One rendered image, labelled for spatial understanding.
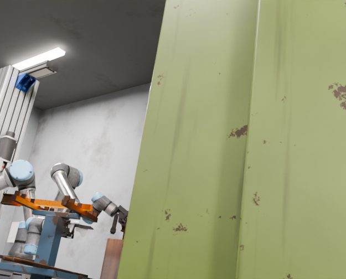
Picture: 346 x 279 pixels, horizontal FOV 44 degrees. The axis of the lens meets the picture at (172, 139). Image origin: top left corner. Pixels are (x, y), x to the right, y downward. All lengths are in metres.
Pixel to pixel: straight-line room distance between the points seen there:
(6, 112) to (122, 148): 3.49
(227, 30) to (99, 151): 5.02
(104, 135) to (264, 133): 5.38
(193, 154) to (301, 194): 0.44
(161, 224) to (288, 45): 0.80
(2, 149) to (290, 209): 1.98
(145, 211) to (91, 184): 4.98
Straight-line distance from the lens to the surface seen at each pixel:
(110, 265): 1.91
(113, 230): 2.56
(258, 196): 1.40
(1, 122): 2.98
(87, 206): 1.75
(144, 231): 1.58
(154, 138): 1.68
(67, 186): 2.66
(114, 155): 6.39
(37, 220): 2.38
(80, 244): 6.36
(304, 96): 1.52
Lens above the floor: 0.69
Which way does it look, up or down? 21 degrees up
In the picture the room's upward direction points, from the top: 8 degrees clockwise
